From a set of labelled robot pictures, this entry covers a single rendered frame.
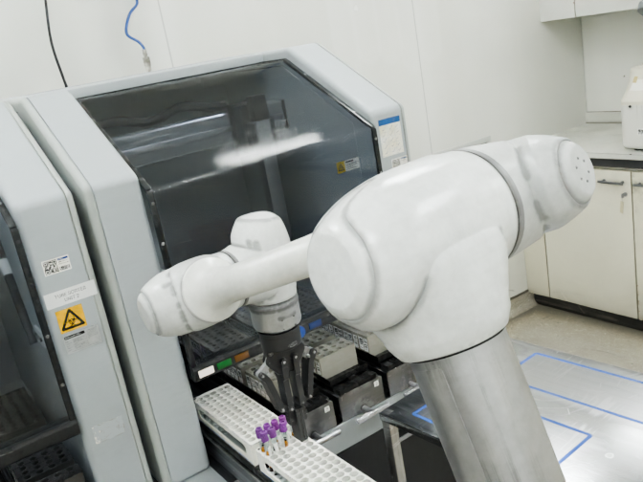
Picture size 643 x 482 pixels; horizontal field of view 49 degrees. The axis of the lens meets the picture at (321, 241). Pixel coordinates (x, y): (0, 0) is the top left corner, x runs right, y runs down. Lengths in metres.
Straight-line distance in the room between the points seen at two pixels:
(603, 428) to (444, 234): 0.94
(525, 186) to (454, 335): 0.18
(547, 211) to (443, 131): 2.75
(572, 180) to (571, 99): 3.48
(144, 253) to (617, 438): 1.00
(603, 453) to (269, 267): 0.75
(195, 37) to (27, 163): 1.35
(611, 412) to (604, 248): 2.17
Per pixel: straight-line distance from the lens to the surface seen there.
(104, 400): 1.56
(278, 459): 1.45
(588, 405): 1.59
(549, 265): 3.92
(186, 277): 1.09
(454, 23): 3.54
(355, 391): 1.76
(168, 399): 1.61
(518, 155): 0.75
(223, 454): 1.64
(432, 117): 3.43
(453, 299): 0.63
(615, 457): 1.44
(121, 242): 1.48
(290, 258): 0.98
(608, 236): 3.64
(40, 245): 1.44
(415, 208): 0.62
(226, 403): 1.70
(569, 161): 0.74
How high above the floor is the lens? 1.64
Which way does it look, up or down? 16 degrees down
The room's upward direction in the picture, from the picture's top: 10 degrees counter-clockwise
